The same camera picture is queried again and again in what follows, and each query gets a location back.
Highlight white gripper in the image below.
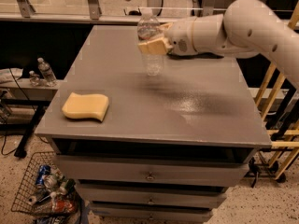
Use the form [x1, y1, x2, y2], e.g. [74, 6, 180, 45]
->
[138, 17, 197, 56]

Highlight clear plastic water bottle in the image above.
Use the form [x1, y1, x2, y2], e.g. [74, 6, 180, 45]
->
[137, 9, 164, 77]

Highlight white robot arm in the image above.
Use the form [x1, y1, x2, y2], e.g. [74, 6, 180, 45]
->
[138, 0, 299, 89]

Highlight water bottle on side table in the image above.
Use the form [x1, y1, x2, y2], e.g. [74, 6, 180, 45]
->
[37, 58, 57, 87]

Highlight yellow sponge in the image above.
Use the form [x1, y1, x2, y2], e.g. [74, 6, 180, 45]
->
[62, 92, 109, 121]

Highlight grey drawer cabinet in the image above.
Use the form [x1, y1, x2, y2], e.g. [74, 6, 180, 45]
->
[36, 25, 270, 224]

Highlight black side table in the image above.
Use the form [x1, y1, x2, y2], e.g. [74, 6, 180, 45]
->
[0, 78, 62, 159]

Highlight blue soda can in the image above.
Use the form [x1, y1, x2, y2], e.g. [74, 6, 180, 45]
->
[36, 165, 50, 187]

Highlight silver can in basket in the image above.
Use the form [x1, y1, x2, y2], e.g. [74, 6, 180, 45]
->
[44, 174, 58, 191]

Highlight red soda can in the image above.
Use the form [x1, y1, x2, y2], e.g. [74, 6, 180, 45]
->
[34, 199, 78, 216]

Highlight wire basket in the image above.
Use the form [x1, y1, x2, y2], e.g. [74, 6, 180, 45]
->
[11, 152, 79, 217]

